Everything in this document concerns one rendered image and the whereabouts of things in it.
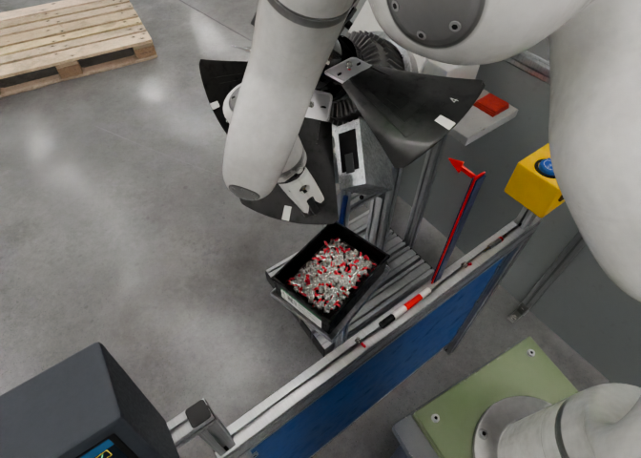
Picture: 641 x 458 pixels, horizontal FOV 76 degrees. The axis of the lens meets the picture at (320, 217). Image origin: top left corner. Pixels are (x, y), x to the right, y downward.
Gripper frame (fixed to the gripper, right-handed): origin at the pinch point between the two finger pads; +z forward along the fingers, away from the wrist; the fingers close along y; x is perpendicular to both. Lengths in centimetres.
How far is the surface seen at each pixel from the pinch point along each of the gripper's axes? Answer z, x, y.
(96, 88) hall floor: 97, 39, 247
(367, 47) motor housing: -7.0, -33.5, 18.8
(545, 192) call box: 8.5, -38.7, -27.1
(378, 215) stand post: 74, -29, 24
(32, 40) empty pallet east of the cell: 79, 55, 313
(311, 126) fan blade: -3.7, -12.1, 13.3
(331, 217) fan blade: 6.6, -3.3, -1.6
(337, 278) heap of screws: 16.0, 3.8, -9.6
